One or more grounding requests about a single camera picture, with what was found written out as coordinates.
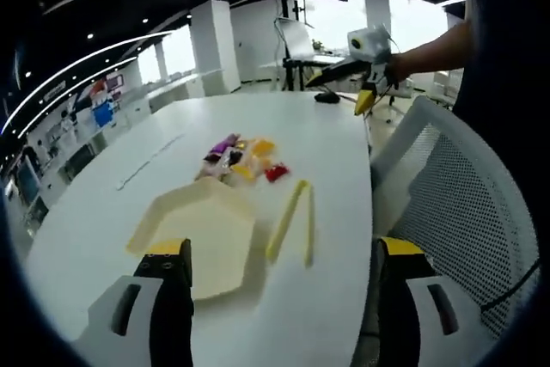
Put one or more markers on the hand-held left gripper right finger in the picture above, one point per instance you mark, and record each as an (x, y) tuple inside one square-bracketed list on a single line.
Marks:
[(429, 324)]

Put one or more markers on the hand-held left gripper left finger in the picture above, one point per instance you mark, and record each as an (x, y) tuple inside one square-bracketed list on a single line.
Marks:
[(142, 324)]

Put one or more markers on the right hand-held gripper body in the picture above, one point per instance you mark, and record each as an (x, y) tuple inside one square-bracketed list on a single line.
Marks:
[(367, 47)]

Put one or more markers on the cream hexagonal container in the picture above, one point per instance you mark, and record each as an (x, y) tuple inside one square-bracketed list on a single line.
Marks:
[(206, 238)]

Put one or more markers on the orange food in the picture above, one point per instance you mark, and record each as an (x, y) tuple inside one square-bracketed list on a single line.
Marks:
[(263, 147)]

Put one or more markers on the red food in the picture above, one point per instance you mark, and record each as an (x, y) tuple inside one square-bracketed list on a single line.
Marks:
[(276, 172)]

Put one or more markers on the purple food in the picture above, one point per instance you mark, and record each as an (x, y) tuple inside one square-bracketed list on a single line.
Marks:
[(225, 144)]

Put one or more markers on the dark food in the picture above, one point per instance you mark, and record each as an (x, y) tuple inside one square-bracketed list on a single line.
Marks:
[(234, 157)]

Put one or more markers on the yellow food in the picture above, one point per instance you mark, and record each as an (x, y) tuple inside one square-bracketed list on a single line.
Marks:
[(244, 172)]

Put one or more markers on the yellow food tongs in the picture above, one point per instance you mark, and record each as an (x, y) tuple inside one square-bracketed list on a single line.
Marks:
[(289, 216)]

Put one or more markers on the small black device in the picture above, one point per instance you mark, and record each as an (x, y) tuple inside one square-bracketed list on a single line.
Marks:
[(326, 97)]

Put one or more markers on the black stand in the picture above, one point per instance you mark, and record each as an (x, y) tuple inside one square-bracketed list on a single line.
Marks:
[(293, 75)]

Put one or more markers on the grey tilted board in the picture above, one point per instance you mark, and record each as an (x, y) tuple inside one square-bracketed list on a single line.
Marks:
[(296, 38)]

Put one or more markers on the white mesh office chair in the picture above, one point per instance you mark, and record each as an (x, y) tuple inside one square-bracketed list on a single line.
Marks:
[(455, 195)]

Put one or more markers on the person's dark clothing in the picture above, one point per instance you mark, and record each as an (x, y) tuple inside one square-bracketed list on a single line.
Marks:
[(502, 49)]

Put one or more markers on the blue and red figure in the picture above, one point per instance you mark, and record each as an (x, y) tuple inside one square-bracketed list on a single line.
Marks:
[(103, 107)]

